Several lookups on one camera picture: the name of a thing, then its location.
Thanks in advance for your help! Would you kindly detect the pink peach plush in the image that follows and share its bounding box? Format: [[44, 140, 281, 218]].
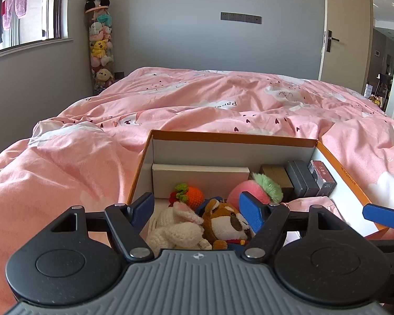
[[226, 173, 283, 209]]

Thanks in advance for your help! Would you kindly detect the red panda plush toy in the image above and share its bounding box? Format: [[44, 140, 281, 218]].
[[202, 198, 253, 251]]

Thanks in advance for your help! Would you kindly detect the tan cardboard small box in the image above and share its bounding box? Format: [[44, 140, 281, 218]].
[[260, 164, 294, 202]]

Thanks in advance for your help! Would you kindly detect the white crochet bunny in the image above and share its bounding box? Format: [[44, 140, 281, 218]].
[[146, 201, 212, 257]]

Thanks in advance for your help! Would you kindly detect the dark grey small box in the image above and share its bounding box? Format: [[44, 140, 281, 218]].
[[285, 160, 319, 198]]

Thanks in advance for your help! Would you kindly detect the long white box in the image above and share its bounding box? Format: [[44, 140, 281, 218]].
[[152, 164, 250, 199]]

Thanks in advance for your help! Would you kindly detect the dark photo card box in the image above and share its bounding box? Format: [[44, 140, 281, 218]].
[[308, 160, 337, 196]]

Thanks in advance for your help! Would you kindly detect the orange crochet carrot toy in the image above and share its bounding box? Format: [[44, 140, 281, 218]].
[[169, 183, 205, 211]]

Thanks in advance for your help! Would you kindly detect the pink fabric pouch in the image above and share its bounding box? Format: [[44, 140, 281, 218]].
[[285, 196, 344, 238]]

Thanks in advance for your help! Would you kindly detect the orange cardboard storage box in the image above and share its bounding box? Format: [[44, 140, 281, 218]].
[[128, 130, 384, 236]]

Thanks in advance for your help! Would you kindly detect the pink patterned duvet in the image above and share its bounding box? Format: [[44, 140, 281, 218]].
[[0, 67, 394, 314]]

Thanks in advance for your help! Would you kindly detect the beige bedroom door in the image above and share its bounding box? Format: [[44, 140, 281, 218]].
[[319, 0, 373, 93]]

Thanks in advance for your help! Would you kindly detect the tube of plush toys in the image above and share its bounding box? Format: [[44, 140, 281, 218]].
[[85, 6, 114, 95]]

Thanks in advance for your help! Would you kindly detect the window with hanging clothes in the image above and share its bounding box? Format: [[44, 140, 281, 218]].
[[0, 0, 68, 53]]

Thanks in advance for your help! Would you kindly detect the grey wall switch panel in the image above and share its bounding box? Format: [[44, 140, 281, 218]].
[[220, 12, 262, 24]]

